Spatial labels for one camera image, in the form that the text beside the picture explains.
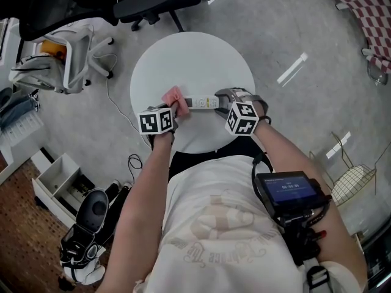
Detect grey backpack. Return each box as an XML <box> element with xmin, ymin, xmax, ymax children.
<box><xmin>8</xmin><ymin>53</ymin><xmax>70</xmax><ymax>93</ymax></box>

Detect black and white camera bag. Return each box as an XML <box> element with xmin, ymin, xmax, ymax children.
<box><xmin>58</xmin><ymin>223</ymin><xmax>107</xmax><ymax>285</ymax></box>

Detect black office chair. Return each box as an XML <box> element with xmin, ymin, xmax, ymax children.
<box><xmin>18</xmin><ymin>0</ymin><xmax>214</xmax><ymax>42</ymax></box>

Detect black floor cable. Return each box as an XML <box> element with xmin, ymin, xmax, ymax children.
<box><xmin>127</xmin><ymin>153</ymin><xmax>144</xmax><ymax>185</ymax></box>

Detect white strap with black buckle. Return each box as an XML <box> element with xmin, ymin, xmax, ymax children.
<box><xmin>301</xmin><ymin>255</ymin><xmax>332</xmax><ymax>293</ymax></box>

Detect grey helmet-shaped device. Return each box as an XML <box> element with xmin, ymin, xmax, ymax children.
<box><xmin>75</xmin><ymin>188</ymin><xmax>110</xmax><ymax>235</ymax></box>

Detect brown woven rug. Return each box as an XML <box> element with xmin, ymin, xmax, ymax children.
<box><xmin>0</xmin><ymin>160</ymin><xmax>77</xmax><ymax>293</ymax></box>

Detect white printed t-shirt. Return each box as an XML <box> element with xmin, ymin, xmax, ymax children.
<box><xmin>133</xmin><ymin>154</ymin><xmax>307</xmax><ymax>293</ymax></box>

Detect white floor cable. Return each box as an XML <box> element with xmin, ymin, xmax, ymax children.
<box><xmin>91</xmin><ymin>50</ymin><xmax>153</xmax><ymax>150</ymax></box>

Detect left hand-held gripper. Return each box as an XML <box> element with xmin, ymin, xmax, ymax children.
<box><xmin>139</xmin><ymin>100</ymin><xmax>181</xmax><ymax>136</ymax></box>

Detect black shoulder strap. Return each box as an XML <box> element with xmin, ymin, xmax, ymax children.
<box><xmin>250</xmin><ymin>153</ymin><xmax>274</xmax><ymax>183</ymax></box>

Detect red white checkered cloth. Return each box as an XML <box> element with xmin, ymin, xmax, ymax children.
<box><xmin>335</xmin><ymin>0</ymin><xmax>391</xmax><ymax>76</ymax></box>

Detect pink cloth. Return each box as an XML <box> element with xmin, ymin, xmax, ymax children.
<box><xmin>161</xmin><ymin>85</ymin><xmax>191</xmax><ymax>118</ymax></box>

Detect black recorder with screen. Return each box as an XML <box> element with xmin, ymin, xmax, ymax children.
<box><xmin>254</xmin><ymin>170</ymin><xmax>332</xmax><ymax>223</ymax></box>

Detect white open shelf box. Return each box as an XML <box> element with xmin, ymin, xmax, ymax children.
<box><xmin>31</xmin><ymin>153</ymin><xmax>95</xmax><ymax>229</ymax></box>

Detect gold wire chair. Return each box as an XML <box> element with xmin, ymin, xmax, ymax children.
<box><xmin>309</xmin><ymin>131</ymin><xmax>391</xmax><ymax>208</ymax></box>

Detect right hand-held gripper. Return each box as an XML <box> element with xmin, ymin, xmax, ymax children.
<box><xmin>214</xmin><ymin>87</ymin><xmax>272</xmax><ymax>137</ymax></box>

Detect blue jeans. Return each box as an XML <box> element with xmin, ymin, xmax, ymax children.
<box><xmin>0</xmin><ymin>87</ymin><xmax>42</xmax><ymax>129</ymax></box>

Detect yellow bag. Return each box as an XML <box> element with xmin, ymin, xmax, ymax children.
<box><xmin>40</xmin><ymin>40</ymin><xmax>67</xmax><ymax>61</ymax></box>

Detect person's right forearm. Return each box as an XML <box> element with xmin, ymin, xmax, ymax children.
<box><xmin>252</xmin><ymin>121</ymin><xmax>369</xmax><ymax>290</ymax></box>

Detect white office chair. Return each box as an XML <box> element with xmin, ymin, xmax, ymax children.
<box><xmin>42</xmin><ymin>23</ymin><xmax>116</xmax><ymax>95</ymax></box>

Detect white remote control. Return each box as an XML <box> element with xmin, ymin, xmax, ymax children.
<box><xmin>182</xmin><ymin>95</ymin><xmax>220</xmax><ymax>110</ymax></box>

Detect black recorder mount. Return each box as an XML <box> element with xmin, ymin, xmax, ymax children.
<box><xmin>274</xmin><ymin>212</ymin><xmax>330</xmax><ymax>267</ymax></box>

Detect person's left forearm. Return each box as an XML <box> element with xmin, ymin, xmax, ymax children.
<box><xmin>103</xmin><ymin>131</ymin><xmax>177</xmax><ymax>293</ymax></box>

